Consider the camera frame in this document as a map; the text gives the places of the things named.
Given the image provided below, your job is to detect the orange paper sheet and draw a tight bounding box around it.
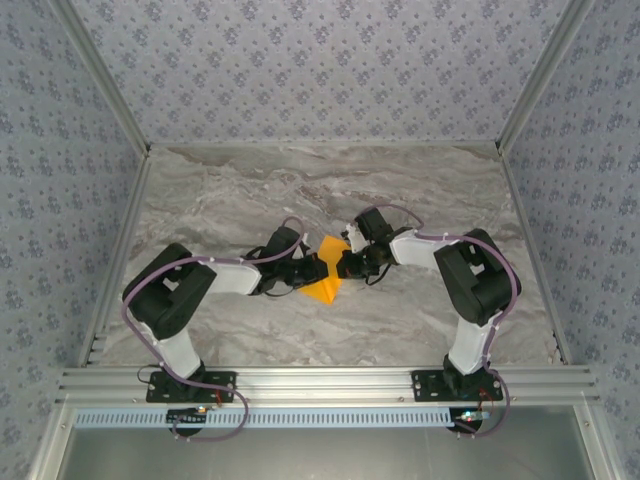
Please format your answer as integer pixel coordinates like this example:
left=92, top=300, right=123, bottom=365
left=298, top=234, right=351, bottom=305

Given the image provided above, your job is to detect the aluminium mounting beam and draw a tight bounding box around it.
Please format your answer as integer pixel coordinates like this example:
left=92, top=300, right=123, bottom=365
left=55, top=364, right=601, bottom=406

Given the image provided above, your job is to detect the small black controller board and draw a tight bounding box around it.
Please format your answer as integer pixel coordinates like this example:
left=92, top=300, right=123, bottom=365
left=166, top=407, right=212, bottom=427
left=452, top=408, right=494, bottom=436

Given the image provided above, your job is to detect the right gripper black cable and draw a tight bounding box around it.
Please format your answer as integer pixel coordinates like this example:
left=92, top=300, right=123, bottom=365
left=362, top=262, right=394, bottom=287

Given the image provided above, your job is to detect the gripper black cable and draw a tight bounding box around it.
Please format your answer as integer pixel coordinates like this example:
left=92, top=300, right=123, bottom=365
left=259, top=284, right=301, bottom=301
left=362, top=262, right=394, bottom=287

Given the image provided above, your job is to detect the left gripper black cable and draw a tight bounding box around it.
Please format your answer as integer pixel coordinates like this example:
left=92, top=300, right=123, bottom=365
left=259, top=284, right=301, bottom=301

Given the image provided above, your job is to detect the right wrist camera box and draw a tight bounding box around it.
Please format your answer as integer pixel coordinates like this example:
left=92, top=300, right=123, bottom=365
left=341, top=208, right=395, bottom=254

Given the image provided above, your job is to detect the aluminium table end rail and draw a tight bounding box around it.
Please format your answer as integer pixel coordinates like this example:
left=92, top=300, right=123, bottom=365
left=147, top=141, right=501, bottom=150

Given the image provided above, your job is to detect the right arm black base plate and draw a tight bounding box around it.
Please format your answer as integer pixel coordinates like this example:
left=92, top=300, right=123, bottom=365
left=409, top=368, right=505, bottom=404

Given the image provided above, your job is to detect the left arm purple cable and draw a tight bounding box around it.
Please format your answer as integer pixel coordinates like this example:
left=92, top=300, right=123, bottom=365
left=122, top=215, right=250, bottom=444

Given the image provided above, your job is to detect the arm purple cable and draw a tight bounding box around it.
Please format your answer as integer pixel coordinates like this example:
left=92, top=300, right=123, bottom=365
left=122, top=215, right=250, bottom=444
left=367, top=203, right=522, bottom=440

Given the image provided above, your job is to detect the slotted pale cable duct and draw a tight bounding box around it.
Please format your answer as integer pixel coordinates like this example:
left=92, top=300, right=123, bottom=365
left=73, top=407, right=464, bottom=430

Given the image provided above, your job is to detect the aluminium table side rail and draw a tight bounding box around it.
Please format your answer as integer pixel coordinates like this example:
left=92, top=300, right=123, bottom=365
left=77, top=149, right=154, bottom=369
left=497, top=143, right=575, bottom=366

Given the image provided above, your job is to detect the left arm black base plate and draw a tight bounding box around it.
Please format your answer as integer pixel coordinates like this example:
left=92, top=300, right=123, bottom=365
left=145, top=370, right=237, bottom=404

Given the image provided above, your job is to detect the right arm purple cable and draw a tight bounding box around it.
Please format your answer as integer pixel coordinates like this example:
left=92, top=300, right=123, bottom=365
left=367, top=203, right=522, bottom=440

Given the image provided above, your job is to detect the aluminium frame post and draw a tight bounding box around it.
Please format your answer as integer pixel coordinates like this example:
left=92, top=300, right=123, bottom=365
left=49, top=0, right=154, bottom=157
left=494, top=0, right=597, bottom=151

